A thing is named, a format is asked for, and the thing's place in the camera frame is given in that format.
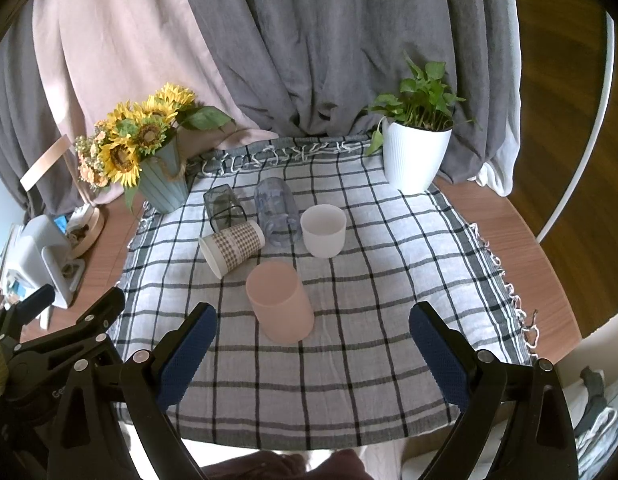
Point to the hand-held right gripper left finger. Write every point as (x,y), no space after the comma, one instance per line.
(186,357)

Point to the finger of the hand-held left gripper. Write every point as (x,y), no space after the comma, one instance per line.
(96,314)
(36,301)

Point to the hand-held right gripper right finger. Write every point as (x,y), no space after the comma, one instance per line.
(439,360)

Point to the pink cup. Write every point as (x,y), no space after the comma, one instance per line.
(281,310)

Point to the checked pattern paper cup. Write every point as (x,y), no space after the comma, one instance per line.
(235,247)

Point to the dark grey glass cup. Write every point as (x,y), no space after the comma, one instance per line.
(220,205)

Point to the white cup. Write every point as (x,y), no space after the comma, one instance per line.
(323,240)

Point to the clear ribbed glass cup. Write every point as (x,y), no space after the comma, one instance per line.
(276,210)

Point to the white appliance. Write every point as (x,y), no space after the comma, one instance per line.
(39,250)

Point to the round wooden base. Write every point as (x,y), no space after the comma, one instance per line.
(91,232)

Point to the black white checked tablecloth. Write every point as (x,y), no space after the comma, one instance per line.
(339,370)

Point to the wooden strip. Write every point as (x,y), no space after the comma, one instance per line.
(44,162)

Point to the blue-green ribbed vase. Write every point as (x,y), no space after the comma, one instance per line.
(164,185)

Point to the sunflower bouquet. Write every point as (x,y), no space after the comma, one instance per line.
(121,157)

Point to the grey clothing pile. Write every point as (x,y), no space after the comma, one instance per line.
(596,430)

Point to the white cloth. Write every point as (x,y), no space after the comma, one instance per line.
(494,178)

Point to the white ribbed plant pot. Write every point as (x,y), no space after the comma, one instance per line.
(414,160)

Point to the green leafy plant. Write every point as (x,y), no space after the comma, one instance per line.
(424,95)

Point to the pink cloth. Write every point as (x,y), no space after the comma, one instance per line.
(114,35)

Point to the white curved tube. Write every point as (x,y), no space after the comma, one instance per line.
(601,110)

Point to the grey curtain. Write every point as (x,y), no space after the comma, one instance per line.
(339,35)

